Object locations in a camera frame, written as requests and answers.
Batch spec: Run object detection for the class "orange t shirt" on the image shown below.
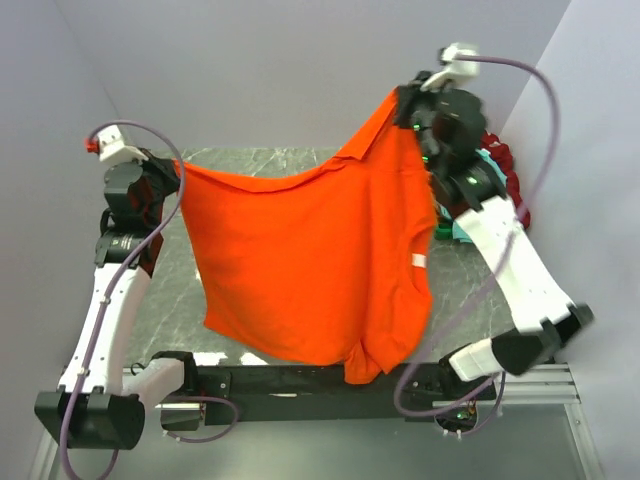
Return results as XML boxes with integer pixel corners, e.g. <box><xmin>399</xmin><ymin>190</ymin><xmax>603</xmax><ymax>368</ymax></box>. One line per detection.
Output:
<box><xmin>181</xmin><ymin>93</ymin><xmax>437</xmax><ymax>384</ymax></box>

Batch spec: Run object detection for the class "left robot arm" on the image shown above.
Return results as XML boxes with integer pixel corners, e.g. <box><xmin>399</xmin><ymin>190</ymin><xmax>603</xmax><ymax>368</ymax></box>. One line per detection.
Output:
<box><xmin>34</xmin><ymin>156</ymin><xmax>198</xmax><ymax>450</ymax></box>

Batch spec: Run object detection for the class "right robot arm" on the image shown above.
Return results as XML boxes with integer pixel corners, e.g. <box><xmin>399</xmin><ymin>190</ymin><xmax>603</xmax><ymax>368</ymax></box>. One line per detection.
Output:
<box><xmin>394</xmin><ymin>71</ymin><xmax>595</xmax><ymax>386</ymax></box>

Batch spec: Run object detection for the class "dark red t shirt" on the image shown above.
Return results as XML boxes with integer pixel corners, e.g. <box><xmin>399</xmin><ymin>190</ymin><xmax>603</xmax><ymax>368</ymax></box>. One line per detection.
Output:
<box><xmin>481</xmin><ymin>132</ymin><xmax>522</xmax><ymax>208</ymax></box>

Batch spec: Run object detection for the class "green t shirt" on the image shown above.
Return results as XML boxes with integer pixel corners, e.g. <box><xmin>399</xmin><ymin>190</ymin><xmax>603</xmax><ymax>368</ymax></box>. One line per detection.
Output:
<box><xmin>434</xmin><ymin>219</ymin><xmax>453</xmax><ymax>241</ymax></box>

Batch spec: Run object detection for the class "teal t shirt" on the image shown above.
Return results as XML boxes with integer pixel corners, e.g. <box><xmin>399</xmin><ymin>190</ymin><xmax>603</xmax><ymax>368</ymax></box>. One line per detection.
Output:
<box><xmin>437</xmin><ymin>148</ymin><xmax>507</xmax><ymax>244</ymax></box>

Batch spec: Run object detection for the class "black base beam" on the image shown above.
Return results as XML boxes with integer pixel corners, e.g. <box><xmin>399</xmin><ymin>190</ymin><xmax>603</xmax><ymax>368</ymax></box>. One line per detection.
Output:
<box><xmin>159</xmin><ymin>362</ymin><xmax>496</xmax><ymax>432</ymax></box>

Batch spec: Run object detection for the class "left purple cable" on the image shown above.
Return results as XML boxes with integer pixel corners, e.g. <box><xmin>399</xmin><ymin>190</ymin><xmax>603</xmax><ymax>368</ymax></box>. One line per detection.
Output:
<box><xmin>58</xmin><ymin>119</ymin><xmax>244</xmax><ymax>480</ymax></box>

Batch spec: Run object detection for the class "purple cable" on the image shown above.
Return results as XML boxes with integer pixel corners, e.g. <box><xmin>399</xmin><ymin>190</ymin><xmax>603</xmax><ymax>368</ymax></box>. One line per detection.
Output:
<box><xmin>393</xmin><ymin>54</ymin><xmax>562</xmax><ymax>439</ymax></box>
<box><xmin>58</xmin><ymin>119</ymin><xmax>244</xmax><ymax>480</ymax></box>

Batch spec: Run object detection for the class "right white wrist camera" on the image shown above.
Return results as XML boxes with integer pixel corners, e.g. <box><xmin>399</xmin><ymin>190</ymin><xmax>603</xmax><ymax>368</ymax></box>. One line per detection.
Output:
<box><xmin>420</xmin><ymin>42</ymin><xmax>480</xmax><ymax>92</ymax></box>

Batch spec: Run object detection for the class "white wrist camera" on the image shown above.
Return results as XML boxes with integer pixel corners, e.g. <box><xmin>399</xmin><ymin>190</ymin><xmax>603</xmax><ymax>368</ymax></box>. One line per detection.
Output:
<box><xmin>84</xmin><ymin>125</ymin><xmax>149</xmax><ymax>167</ymax></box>
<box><xmin>420</xmin><ymin>42</ymin><xmax>480</xmax><ymax>92</ymax></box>

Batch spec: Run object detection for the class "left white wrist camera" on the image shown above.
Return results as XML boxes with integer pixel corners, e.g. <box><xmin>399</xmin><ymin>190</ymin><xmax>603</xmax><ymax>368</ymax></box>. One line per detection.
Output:
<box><xmin>84</xmin><ymin>125</ymin><xmax>149</xmax><ymax>167</ymax></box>

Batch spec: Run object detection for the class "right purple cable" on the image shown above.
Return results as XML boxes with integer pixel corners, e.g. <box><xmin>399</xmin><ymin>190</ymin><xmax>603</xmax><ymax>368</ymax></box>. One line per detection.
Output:
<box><xmin>393</xmin><ymin>54</ymin><xmax>562</xmax><ymax>439</ymax></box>

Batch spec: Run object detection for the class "aluminium frame rail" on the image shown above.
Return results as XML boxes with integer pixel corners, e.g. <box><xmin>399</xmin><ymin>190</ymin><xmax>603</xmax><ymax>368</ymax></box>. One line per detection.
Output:
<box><xmin>27</xmin><ymin>149</ymin><xmax>201</xmax><ymax>480</ymax></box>

